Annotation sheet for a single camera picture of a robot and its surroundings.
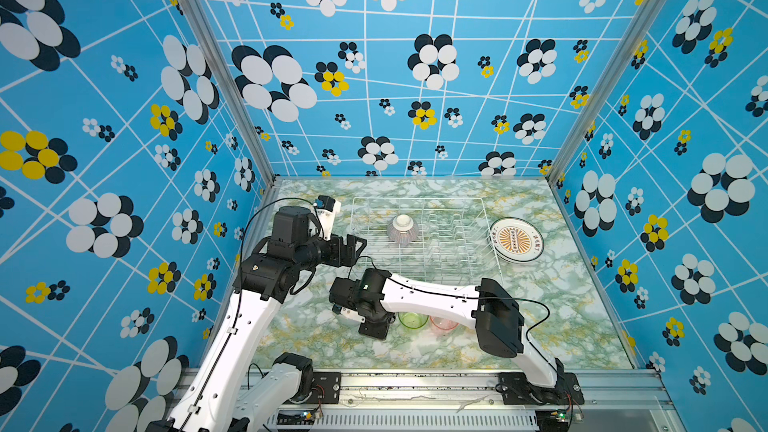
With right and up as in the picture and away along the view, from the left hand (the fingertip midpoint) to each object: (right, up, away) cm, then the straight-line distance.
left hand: (352, 238), depth 70 cm
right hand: (+6, -24, +10) cm, 27 cm away
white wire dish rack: (+29, -4, +31) cm, 43 cm away
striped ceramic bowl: (+13, 0, +26) cm, 29 cm away
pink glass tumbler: (+22, -23, +4) cm, 32 cm away
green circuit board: (-14, -44, +1) cm, 46 cm away
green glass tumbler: (+15, -25, +14) cm, 33 cm away
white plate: (+51, -4, +29) cm, 59 cm away
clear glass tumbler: (-4, -25, +14) cm, 29 cm away
